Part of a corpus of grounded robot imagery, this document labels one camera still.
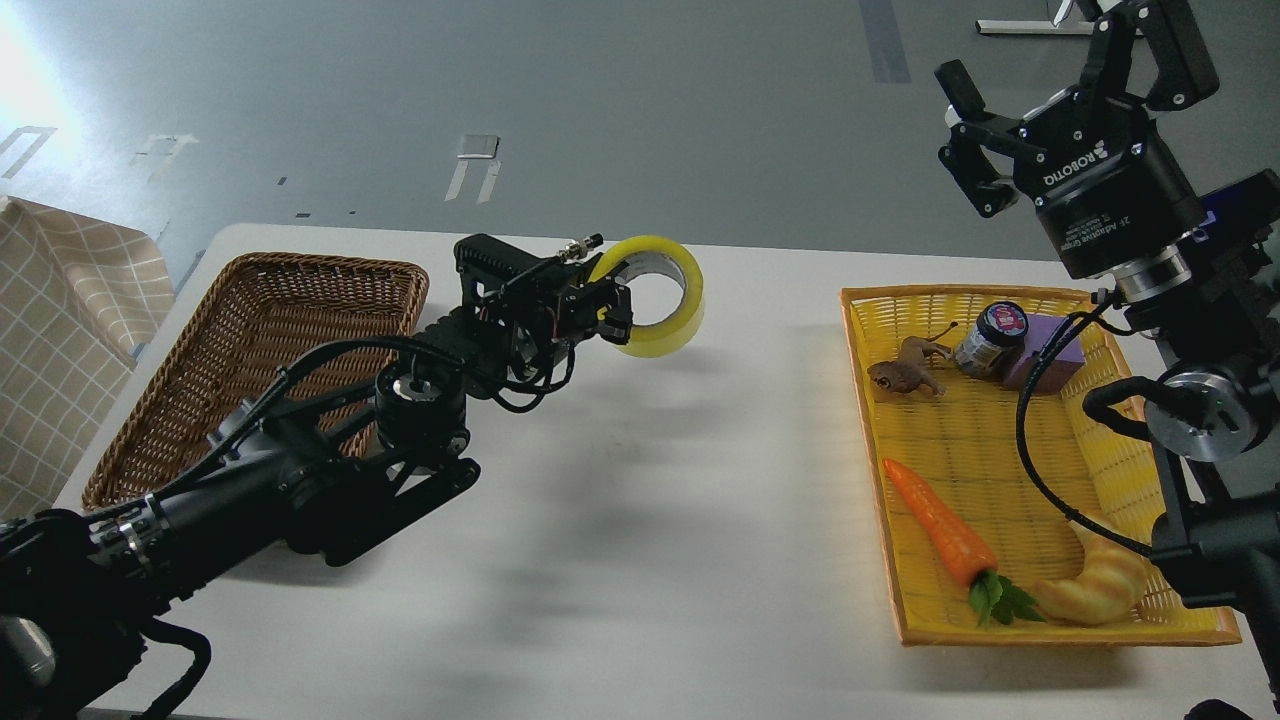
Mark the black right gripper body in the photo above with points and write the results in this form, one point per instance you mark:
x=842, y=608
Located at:
x=1106, y=186

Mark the beige checkered cloth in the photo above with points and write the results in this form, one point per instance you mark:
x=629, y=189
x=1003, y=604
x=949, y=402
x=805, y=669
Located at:
x=79, y=296

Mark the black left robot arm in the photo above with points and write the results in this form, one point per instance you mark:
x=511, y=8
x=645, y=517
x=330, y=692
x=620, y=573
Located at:
x=348, y=446

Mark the purple block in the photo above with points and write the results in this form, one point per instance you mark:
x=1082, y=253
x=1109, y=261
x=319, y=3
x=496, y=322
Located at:
x=1014, y=370

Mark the orange toy carrot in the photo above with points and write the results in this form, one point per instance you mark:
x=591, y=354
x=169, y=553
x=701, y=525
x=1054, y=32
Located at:
x=964, y=555

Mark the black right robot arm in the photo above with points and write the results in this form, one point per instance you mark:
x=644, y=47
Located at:
x=1216, y=400

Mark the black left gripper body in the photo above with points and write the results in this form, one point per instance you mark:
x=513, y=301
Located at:
x=545, y=316

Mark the yellow tape roll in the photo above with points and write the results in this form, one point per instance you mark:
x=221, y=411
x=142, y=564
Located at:
x=650, y=254

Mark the yellow plastic basket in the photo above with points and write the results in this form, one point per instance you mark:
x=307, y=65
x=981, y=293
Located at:
x=963, y=444

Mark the small dark jar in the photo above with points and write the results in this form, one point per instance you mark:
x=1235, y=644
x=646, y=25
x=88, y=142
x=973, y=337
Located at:
x=998, y=329

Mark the brown wicker basket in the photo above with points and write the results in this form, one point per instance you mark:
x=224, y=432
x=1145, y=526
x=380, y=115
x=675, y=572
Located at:
x=263, y=311

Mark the toy croissant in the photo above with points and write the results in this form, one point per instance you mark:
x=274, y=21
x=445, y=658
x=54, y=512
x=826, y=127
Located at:
x=1110, y=584

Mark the brown toy frog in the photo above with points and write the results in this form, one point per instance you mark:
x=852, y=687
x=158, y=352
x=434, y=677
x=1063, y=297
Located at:
x=910, y=370

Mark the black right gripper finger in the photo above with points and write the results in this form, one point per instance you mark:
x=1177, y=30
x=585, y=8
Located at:
x=974, y=131
x=1184, y=70

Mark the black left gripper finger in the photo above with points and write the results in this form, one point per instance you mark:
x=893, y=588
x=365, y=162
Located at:
x=608, y=295
x=614, y=324

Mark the white stand base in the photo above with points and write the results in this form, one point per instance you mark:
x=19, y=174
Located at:
x=1063, y=19

